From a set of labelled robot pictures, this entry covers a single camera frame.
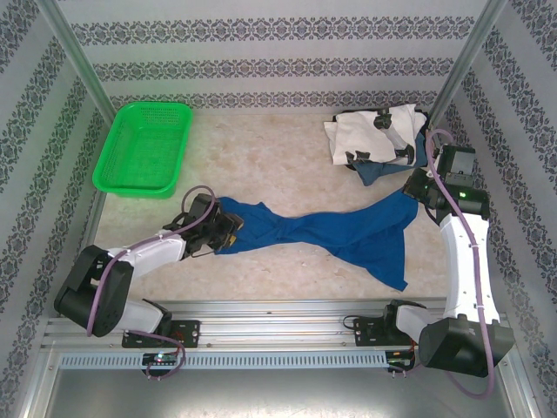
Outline bright blue t-shirt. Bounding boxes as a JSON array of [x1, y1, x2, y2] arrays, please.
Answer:
[[215, 189, 421, 293]]

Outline slate blue folded t-shirt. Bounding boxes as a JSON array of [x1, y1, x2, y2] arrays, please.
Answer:
[[351, 129, 431, 187]]

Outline white t-shirt with black print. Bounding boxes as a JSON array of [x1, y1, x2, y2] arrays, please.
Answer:
[[323, 104, 426, 167]]

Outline green plastic basket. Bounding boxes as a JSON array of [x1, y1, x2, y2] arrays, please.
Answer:
[[92, 101, 195, 200]]

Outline left controller circuit board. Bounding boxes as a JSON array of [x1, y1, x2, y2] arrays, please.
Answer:
[[143, 352, 180, 365]]

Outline grey metal sheet panel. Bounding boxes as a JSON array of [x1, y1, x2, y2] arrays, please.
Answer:
[[41, 347, 534, 418]]

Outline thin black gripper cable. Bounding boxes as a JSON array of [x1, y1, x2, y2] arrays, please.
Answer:
[[185, 246, 218, 261]]

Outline aluminium rail frame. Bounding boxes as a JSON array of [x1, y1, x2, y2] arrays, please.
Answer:
[[41, 299, 511, 350]]

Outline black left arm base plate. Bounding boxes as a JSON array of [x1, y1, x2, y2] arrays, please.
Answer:
[[121, 320, 201, 349]]

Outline slotted grey cable duct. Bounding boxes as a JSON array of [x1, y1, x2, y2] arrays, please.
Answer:
[[58, 350, 388, 369]]

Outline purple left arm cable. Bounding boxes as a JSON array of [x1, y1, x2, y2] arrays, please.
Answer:
[[85, 185, 219, 382]]

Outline aluminium corner post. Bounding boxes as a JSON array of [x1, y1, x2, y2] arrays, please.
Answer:
[[41, 0, 117, 130], [427, 0, 510, 130]]

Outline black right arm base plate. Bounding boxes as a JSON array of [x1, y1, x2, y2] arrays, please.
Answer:
[[352, 316, 421, 348]]

